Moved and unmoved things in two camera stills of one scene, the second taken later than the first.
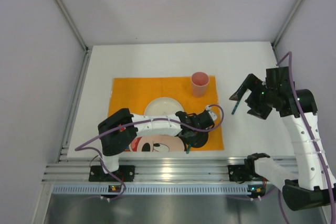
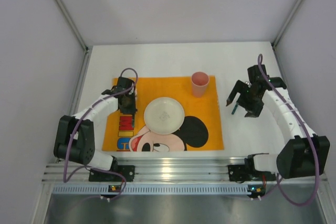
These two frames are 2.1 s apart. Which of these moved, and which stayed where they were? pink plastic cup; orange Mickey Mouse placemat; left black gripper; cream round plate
Moved: left black gripper
Stayed: pink plastic cup; cream round plate; orange Mickey Mouse placemat
